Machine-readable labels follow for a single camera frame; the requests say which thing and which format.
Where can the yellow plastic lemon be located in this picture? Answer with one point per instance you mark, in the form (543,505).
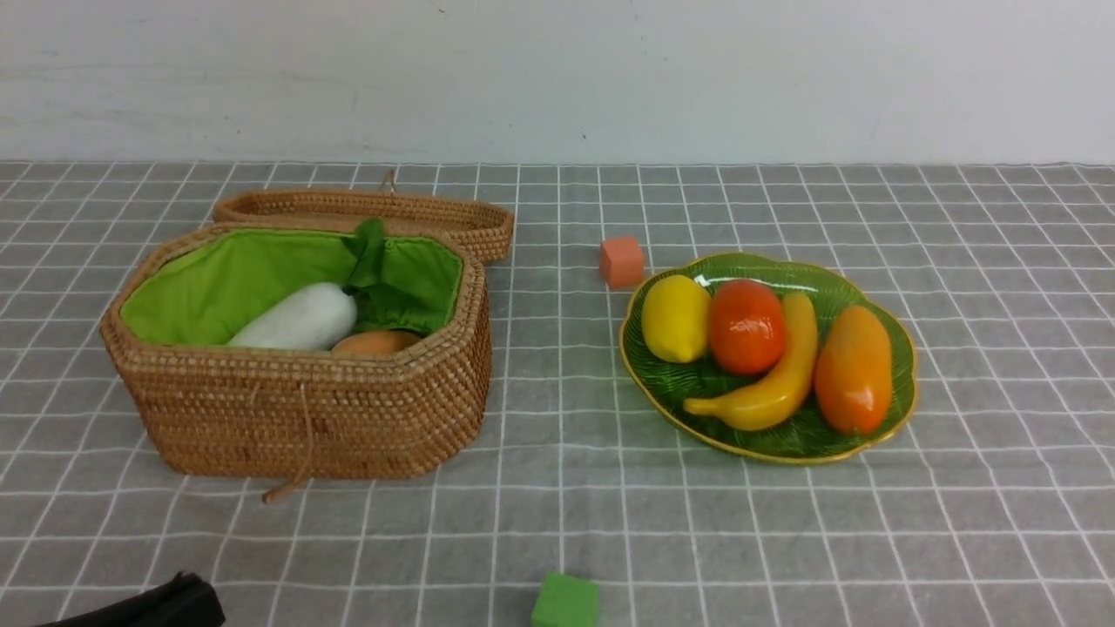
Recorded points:
(674,319)

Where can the brown orange potato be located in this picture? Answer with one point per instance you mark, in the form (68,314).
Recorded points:
(380,341)

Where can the orange persimmon with green top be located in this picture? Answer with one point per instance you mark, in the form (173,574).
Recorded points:
(746,327)

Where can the yellow plastic banana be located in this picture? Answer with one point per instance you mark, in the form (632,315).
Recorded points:
(776,396)

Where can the white radish with green leaves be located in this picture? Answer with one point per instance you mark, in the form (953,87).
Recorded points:
(323,315)

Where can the orange yellow mango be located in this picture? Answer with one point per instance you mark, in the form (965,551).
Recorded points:
(853,376)

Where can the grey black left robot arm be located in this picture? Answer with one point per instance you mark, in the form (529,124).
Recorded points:
(186,600)

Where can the orange foam cube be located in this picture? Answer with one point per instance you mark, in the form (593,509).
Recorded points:
(621,262)

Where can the green leaf-shaped plate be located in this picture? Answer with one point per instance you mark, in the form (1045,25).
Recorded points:
(805,438)

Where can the woven wicker basket green lining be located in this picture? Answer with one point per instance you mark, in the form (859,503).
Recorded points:
(211,409)

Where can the green foam cube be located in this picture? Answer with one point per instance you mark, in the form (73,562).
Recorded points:
(566,601)

